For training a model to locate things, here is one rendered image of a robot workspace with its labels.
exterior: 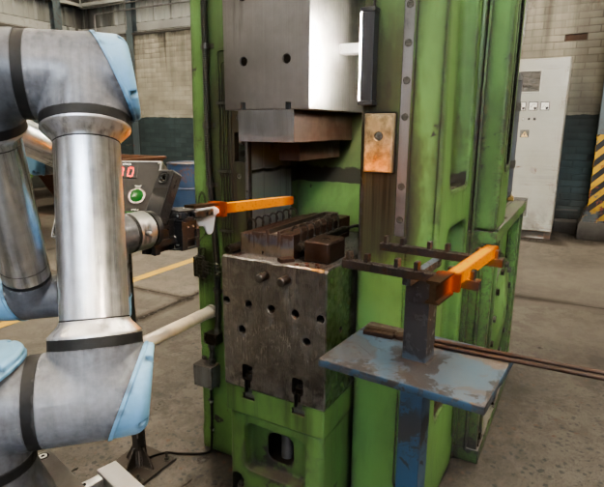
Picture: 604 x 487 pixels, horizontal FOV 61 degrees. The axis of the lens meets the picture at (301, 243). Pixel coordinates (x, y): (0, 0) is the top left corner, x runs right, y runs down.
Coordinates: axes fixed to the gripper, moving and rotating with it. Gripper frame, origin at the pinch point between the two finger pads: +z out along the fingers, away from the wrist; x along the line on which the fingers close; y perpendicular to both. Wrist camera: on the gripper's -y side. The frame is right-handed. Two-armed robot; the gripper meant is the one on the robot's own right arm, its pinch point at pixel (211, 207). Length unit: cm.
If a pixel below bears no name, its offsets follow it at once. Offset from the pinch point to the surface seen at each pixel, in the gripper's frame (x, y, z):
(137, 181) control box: -58, -2, 32
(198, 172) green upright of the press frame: -51, -4, 56
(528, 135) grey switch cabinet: 8, -21, 575
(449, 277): 53, 11, 6
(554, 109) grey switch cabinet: 33, -50, 575
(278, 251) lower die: -8.3, 19.2, 41.9
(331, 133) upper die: -2, -17, 67
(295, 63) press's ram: -1, -36, 41
